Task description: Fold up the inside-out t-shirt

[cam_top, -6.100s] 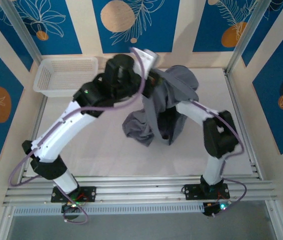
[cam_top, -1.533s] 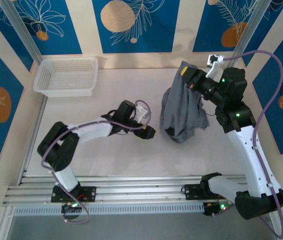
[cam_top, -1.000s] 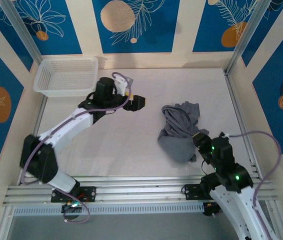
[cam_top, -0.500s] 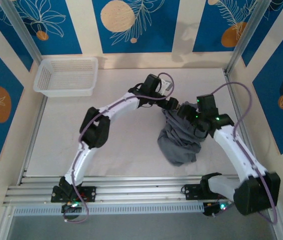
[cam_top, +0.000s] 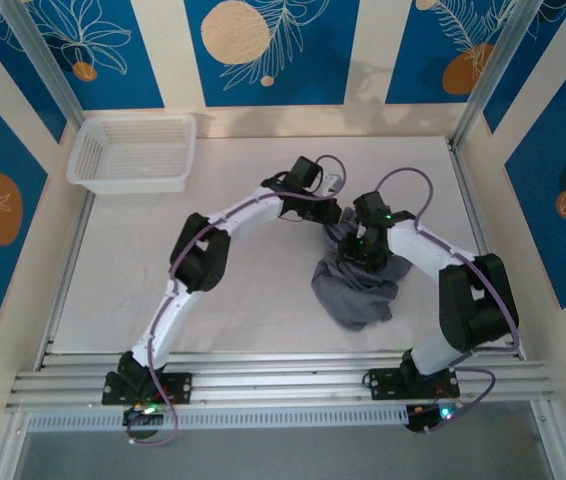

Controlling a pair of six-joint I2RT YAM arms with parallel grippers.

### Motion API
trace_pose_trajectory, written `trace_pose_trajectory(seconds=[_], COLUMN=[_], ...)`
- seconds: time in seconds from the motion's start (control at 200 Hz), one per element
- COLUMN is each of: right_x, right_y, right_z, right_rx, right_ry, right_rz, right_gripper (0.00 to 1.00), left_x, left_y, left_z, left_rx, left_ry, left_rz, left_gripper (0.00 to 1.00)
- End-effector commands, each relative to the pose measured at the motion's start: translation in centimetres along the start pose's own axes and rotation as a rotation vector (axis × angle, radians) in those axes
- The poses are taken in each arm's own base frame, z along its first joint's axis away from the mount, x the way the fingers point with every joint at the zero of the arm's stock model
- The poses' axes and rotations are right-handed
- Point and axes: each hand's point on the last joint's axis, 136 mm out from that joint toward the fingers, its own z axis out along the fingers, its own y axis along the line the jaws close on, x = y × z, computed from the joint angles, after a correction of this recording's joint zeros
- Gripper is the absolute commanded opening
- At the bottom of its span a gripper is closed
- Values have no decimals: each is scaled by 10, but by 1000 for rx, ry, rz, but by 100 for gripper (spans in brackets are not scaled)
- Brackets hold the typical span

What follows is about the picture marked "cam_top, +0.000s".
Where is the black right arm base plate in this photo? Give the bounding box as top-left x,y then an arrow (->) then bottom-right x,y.
366,366 -> 460,402

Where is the aluminium frame post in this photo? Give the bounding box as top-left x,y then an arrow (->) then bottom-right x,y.
0,0 -> 88,126
450,0 -> 539,150

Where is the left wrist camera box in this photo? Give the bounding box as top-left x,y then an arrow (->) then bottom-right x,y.
320,172 -> 345,195

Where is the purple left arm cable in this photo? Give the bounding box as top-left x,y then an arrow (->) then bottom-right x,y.
126,153 -> 348,447

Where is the white perforated plastic basket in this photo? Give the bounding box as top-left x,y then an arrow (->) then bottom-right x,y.
65,113 -> 199,196

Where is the aluminium mounting rail frame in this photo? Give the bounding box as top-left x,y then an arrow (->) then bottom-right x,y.
5,349 -> 560,416

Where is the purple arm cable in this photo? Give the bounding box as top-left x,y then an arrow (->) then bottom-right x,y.
375,166 -> 522,416
126,153 -> 348,447

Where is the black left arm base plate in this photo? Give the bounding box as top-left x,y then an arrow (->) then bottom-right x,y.
102,371 -> 195,406

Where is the gray t-shirt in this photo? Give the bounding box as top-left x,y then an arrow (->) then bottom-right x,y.
310,205 -> 415,332

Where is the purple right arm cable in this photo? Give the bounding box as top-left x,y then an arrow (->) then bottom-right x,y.
375,166 -> 522,416

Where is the white slotted cable duct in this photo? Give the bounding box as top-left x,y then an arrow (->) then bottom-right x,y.
26,404 -> 410,432

